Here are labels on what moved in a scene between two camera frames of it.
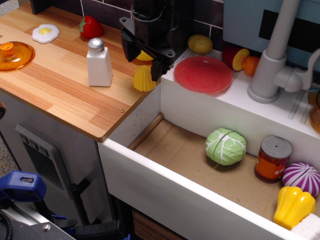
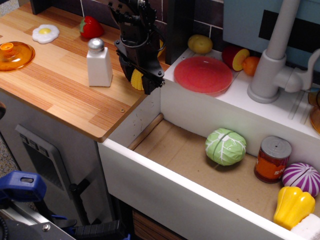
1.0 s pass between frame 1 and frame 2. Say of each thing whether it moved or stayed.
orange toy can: stayed
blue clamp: stayed
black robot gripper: moved
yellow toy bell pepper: stayed
